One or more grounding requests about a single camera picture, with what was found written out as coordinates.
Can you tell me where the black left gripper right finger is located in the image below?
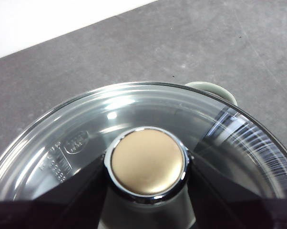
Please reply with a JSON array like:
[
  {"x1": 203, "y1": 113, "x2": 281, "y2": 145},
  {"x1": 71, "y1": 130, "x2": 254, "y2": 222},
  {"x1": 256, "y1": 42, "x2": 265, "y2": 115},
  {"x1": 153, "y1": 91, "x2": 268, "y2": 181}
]
[{"x1": 186, "y1": 154, "x2": 287, "y2": 229}]

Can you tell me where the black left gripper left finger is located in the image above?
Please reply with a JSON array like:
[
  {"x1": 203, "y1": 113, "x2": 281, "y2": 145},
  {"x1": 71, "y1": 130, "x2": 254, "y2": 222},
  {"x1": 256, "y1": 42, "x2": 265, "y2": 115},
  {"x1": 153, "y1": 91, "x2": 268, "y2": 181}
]
[{"x1": 0, "y1": 155, "x2": 113, "y2": 229}]

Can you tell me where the glass lid with green knob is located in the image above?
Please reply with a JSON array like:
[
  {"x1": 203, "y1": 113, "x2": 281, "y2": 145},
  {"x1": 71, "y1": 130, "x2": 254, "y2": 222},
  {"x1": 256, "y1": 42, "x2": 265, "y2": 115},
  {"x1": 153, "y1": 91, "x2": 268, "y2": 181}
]
[{"x1": 0, "y1": 82, "x2": 287, "y2": 229}]

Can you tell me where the pale green electric steamer pot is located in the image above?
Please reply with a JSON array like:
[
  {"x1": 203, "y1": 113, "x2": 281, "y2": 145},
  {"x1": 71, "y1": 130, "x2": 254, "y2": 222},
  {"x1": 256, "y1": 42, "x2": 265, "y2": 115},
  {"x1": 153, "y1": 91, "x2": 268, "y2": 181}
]
[{"x1": 184, "y1": 81, "x2": 238, "y2": 107}]

